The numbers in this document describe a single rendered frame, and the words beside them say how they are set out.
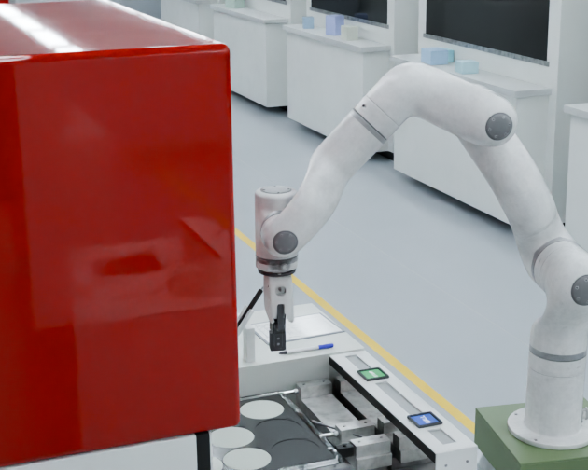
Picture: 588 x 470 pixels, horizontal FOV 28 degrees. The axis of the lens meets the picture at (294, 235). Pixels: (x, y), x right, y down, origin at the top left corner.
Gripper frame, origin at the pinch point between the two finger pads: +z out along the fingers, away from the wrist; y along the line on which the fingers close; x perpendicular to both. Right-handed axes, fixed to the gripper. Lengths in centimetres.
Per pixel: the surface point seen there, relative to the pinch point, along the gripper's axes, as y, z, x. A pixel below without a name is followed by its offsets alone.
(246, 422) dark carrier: 16.2, 26.3, 4.6
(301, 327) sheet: 54, 21, -14
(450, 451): -16.2, 19.4, -32.0
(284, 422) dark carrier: 14.9, 26.3, -3.5
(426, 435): -8.5, 19.4, -29.2
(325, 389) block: 31.9, 27.2, -16.0
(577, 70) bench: 429, 27, -241
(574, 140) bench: 369, 54, -217
